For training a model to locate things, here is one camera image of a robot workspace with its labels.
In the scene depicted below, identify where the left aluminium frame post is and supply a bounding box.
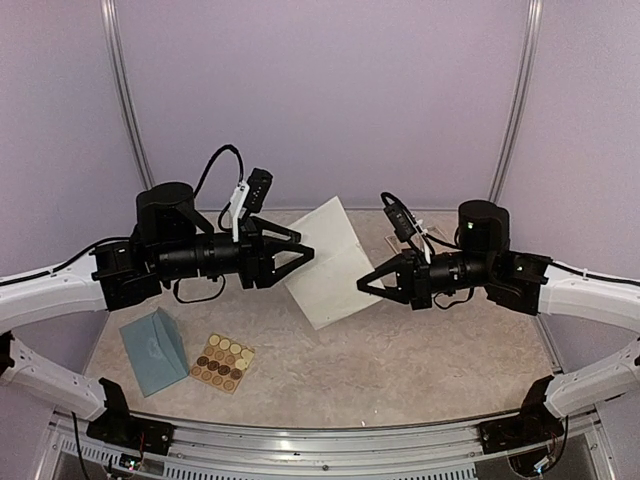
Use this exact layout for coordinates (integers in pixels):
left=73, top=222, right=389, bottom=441
left=100, top=0, right=155, bottom=189

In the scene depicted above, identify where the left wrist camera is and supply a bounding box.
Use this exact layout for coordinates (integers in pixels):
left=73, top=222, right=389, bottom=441
left=218, top=168, right=273, bottom=243

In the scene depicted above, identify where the right aluminium frame post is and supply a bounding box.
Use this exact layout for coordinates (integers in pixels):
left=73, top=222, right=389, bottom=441
left=488, top=0, right=544, bottom=203

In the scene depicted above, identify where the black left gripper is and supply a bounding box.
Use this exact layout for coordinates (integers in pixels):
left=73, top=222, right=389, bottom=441
left=156, top=217, right=315, bottom=289

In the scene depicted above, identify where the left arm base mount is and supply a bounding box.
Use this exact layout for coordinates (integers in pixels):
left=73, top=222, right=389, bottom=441
left=86, top=378, right=174, bottom=456

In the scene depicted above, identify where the beige lined letter paper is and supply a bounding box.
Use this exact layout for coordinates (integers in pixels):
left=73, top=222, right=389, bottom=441
left=284, top=196, right=381, bottom=330

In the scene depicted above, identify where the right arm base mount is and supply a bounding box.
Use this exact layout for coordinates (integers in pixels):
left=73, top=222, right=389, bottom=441
left=478, top=375, right=566, bottom=454

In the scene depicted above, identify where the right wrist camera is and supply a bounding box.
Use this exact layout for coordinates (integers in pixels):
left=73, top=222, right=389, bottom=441
left=380, top=191, right=435, bottom=264

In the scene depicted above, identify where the teal blue envelope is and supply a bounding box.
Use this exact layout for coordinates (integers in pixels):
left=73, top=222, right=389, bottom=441
left=119, top=308, right=189, bottom=397

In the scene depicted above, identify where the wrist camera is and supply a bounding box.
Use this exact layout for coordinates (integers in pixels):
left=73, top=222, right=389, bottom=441
left=380, top=191, right=435, bottom=264
left=218, top=168, right=273, bottom=243

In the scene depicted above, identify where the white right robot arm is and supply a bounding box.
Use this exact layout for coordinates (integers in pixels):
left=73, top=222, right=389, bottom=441
left=357, top=192, right=639, bottom=444

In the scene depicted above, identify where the round sticker seal sheet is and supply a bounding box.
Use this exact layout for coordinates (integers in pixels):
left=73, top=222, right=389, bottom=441
left=189, top=333, right=255, bottom=394

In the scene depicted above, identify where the aluminium front rail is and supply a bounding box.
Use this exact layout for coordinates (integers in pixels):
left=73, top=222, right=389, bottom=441
left=47, top=394, right=601, bottom=480

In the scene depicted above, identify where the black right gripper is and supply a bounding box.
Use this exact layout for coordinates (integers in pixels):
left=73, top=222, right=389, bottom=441
left=357, top=247, right=495, bottom=311

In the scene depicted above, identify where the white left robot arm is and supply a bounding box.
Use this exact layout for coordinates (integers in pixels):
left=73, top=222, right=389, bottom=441
left=1, top=182, right=315, bottom=445

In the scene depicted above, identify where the left camera black cable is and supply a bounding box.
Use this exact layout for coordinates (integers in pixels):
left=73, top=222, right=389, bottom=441
left=192, top=144, right=246, bottom=211

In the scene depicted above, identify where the aluminium frame post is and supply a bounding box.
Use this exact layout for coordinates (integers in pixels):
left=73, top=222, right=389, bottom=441
left=488, top=0, right=544, bottom=203
left=100, top=0, right=155, bottom=189

